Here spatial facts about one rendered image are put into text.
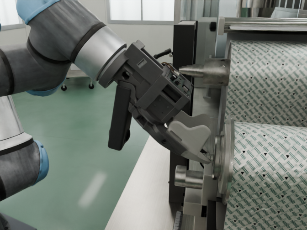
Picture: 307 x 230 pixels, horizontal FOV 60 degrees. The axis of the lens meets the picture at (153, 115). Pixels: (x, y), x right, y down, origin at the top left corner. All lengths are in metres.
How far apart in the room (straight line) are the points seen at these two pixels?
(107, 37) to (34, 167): 0.50
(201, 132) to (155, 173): 0.64
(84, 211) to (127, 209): 1.38
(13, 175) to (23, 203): 1.70
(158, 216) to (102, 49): 0.59
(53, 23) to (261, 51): 0.41
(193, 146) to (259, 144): 0.10
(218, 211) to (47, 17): 0.41
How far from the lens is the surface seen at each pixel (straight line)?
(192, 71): 0.66
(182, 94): 0.36
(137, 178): 0.99
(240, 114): 0.63
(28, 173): 0.79
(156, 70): 0.38
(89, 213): 2.21
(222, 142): 0.44
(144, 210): 0.87
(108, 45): 0.38
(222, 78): 0.64
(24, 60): 0.45
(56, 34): 0.40
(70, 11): 0.40
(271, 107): 0.63
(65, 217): 2.23
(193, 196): 0.56
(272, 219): 0.46
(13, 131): 0.79
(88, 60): 0.39
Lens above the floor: 1.49
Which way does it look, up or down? 23 degrees down
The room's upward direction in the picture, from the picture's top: straight up
